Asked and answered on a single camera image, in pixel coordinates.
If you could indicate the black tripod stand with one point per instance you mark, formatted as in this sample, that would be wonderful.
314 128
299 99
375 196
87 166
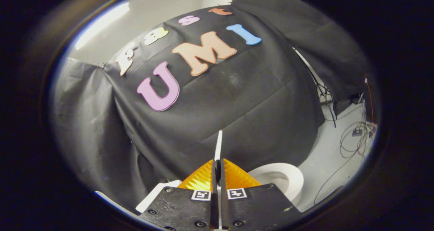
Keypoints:
318 85

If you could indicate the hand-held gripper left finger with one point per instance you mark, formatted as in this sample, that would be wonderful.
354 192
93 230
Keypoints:
183 210

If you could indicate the white toilet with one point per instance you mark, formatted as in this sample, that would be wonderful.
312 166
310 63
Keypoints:
283 176

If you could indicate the black backdrop cloth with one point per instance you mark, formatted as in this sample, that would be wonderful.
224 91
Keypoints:
237 105

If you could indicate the white toilet lid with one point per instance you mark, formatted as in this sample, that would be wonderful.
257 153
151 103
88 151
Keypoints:
218 146

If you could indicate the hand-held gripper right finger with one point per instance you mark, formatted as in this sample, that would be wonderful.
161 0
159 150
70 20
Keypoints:
257 207

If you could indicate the small black device box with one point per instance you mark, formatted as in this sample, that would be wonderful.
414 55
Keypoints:
356 132

